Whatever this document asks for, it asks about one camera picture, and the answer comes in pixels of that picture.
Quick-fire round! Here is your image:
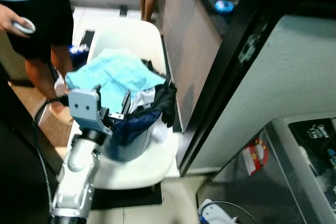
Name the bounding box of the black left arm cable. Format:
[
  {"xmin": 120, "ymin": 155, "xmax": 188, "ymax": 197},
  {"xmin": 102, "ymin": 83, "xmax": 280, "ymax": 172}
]
[{"xmin": 33, "ymin": 94, "xmax": 70, "ymax": 204}]

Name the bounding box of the silver top-load washing machine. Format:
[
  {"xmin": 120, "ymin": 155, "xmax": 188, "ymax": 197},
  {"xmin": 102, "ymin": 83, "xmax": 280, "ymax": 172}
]
[{"xmin": 196, "ymin": 116, "xmax": 336, "ymax": 224}]

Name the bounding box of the black garment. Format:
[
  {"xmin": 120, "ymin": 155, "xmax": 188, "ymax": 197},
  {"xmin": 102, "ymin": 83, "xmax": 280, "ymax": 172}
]
[{"xmin": 141, "ymin": 60, "xmax": 178, "ymax": 127}]

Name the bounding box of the blue round object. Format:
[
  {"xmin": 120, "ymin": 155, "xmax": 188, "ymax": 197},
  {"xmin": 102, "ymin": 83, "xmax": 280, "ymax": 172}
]
[{"xmin": 215, "ymin": 0, "xmax": 235, "ymax": 14}]

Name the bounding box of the person in black shorts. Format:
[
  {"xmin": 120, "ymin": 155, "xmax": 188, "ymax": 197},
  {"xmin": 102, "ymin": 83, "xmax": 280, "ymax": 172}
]
[{"xmin": 0, "ymin": 0, "xmax": 75, "ymax": 101}]

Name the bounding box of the grey laundry basket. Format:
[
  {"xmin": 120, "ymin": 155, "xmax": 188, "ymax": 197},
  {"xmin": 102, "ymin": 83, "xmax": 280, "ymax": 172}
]
[{"xmin": 112, "ymin": 116, "xmax": 159, "ymax": 162}]

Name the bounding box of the grey brown counter cabinet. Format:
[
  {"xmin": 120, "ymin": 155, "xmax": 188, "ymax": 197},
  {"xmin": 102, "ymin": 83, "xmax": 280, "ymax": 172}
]
[{"xmin": 160, "ymin": 0, "xmax": 248, "ymax": 130}]

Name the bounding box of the navy blue garment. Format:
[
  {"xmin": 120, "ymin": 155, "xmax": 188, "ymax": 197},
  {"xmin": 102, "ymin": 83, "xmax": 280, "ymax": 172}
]
[{"xmin": 111, "ymin": 110, "xmax": 162, "ymax": 146}]

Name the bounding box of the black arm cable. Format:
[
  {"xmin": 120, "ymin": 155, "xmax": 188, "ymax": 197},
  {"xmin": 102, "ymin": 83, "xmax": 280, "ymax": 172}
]
[
  {"xmin": 33, "ymin": 94, "xmax": 70, "ymax": 204},
  {"xmin": 213, "ymin": 201, "xmax": 260, "ymax": 224}
]

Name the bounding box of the black floor mat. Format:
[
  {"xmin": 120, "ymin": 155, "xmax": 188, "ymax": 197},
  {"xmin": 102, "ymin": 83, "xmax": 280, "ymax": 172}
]
[{"xmin": 90, "ymin": 182, "xmax": 163, "ymax": 210}]

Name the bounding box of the light blue garment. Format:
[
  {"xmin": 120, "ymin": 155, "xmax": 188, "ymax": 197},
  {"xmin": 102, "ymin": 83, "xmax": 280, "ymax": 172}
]
[{"xmin": 66, "ymin": 49, "xmax": 166, "ymax": 112}]

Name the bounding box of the white round handheld device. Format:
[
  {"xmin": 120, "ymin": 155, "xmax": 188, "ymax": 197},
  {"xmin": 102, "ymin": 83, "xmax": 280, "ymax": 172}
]
[{"xmin": 12, "ymin": 17, "xmax": 36, "ymax": 34}]

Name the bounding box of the white garment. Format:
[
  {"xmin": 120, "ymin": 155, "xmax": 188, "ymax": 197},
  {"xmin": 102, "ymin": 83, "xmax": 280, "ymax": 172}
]
[{"xmin": 129, "ymin": 87, "xmax": 157, "ymax": 114}]

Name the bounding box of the white plastic chair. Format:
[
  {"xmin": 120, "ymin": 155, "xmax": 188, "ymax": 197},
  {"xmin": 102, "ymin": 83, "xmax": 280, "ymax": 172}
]
[{"xmin": 86, "ymin": 17, "xmax": 183, "ymax": 190}]

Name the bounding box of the red white washer sticker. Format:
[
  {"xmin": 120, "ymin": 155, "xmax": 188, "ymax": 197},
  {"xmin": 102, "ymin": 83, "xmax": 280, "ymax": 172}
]
[{"xmin": 243, "ymin": 137, "xmax": 268, "ymax": 176}]

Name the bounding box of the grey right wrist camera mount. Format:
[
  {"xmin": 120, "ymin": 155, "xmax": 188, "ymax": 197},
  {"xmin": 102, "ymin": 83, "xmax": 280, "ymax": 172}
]
[{"xmin": 198, "ymin": 199, "xmax": 233, "ymax": 224}]

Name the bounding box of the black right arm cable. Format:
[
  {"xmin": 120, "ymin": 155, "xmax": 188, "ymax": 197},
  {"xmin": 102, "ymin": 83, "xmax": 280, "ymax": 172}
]
[{"xmin": 213, "ymin": 201, "xmax": 260, "ymax": 224}]

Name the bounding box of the black washer control panel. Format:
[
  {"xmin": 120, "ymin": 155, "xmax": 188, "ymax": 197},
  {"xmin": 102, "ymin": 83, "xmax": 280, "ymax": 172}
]
[{"xmin": 288, "ymin": 118, "xmax": 336, "ymax": 206}]

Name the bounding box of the blue patterned object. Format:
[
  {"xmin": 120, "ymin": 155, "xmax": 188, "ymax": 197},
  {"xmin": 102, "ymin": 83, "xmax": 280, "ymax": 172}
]
[{"xmin": 70, "ymin": 45, "xmax": 91, "ymax": 58}]

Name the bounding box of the black door frame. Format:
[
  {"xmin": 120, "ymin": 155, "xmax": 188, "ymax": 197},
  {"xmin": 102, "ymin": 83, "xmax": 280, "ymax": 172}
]
[{"xmin": 176, "ymin": 0, "xmax": 336, "ymax": 176}]

